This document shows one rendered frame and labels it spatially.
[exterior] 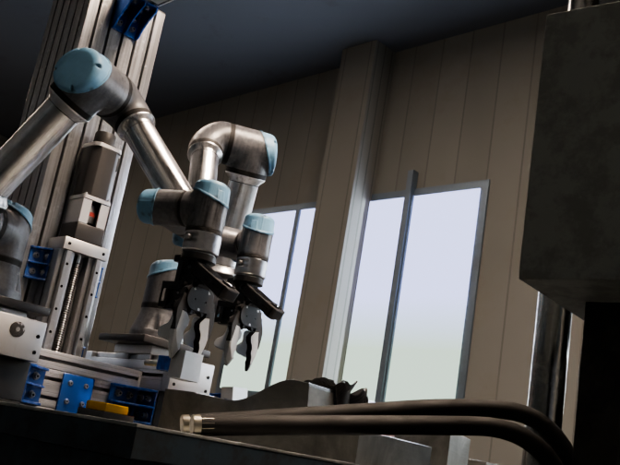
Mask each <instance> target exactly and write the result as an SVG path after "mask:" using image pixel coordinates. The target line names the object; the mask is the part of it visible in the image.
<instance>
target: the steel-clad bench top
mask: <svg viewBox="0 0 620 465"><path fill-rule="evenodd" d="M0 404H1V405H6V406H12V407H18V408H23V409H29V410H35V411H45V412H50V413H56V414H62V415H67V416H73V417H78V418H84V419H90V420H95V421H101V422H106V423H117V424H122V425H128V426H134V427H138V428H144V429H149V430H154V431H160V432H164V433H170V434H175V435H184V436H190V437H194V438H200V439H205V440H210V441H215V442H221V443H225V444H231V445H236V446H241V447H251V448H256V449H261V450H266V451H271V452H277V453H281V454H287V455H292V456H297V457H303V458H308V459H317V460H323V461H327V462H333V463H338V464H343V465H359V464H354V463H349V462H344V461H338V460H334V459H324V458H320V457H314V456H309V455H305V454H299V453H294V452H289V451H284V450H281V449H274V448H269V447H260V446H255V445H249V444H245V443H241V442H234V441H230V440H224V439H219V438H214V437H209V436H204V435H195V434H192V433H185V432H180V431H174V430H170V429H164V428H160V427H155V426H149V425H145V424H140V423H129V422H123V421H117V420H112V419H106V418H101V417H94V416H90V415H87V414H86V415H83V414H77V413H72V412H66V411H55V410H49V409H46V408H38V407H32V406H27V405H21V404H15V403H9V402H5V401H0Z"/></svg>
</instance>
